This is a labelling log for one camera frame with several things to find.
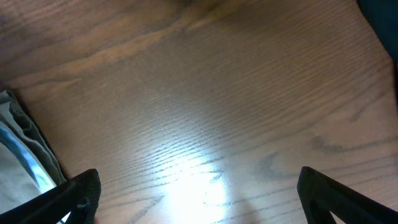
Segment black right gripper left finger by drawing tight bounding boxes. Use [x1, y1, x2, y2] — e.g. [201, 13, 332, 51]
[1, 169, 101, 224]

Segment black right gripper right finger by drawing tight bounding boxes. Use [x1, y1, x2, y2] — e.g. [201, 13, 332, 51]
[297, 166, 397, 224]

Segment folded navy blue shorts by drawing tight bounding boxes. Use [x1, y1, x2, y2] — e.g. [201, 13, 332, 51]
[357, 0, 397, 63]

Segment light khaki shorts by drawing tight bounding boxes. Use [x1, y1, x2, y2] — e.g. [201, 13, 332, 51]
[1, 90, 67, 213]

